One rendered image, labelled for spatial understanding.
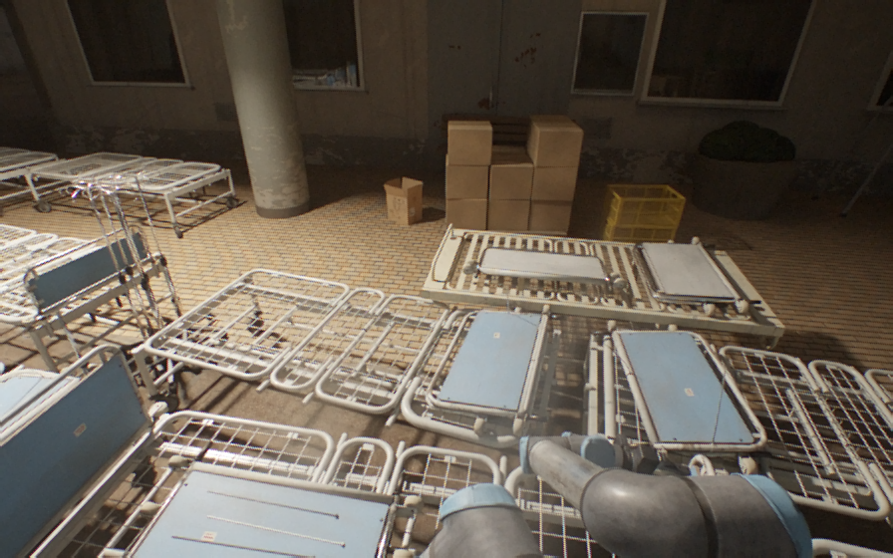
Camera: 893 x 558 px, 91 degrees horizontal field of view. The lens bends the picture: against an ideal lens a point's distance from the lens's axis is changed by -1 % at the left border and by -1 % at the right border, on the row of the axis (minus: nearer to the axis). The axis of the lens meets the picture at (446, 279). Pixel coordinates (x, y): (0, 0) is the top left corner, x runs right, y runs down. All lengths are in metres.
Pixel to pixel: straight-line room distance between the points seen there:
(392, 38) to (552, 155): 3.28
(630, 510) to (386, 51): 6.47
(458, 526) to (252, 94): 4.71
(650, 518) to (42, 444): 1.71
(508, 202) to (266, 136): 2.55
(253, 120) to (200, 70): 3.02
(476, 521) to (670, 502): 0.26
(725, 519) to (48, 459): 1.81
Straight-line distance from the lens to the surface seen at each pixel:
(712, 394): 2.22
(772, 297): 4.51
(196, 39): 8.02
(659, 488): 0.72
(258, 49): 5.03
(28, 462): 1.90
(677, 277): 2.88
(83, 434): 2.00
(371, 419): 2.63
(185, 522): 1.75
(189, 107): 8.31
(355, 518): 1.59
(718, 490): 0.74
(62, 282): 3.32
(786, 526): 0.76
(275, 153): 5.17
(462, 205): 4.35
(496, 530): 0.70
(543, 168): 4.31
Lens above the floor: 1.90
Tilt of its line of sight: 29 degrees down
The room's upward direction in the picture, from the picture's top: 1 degrees clockwise
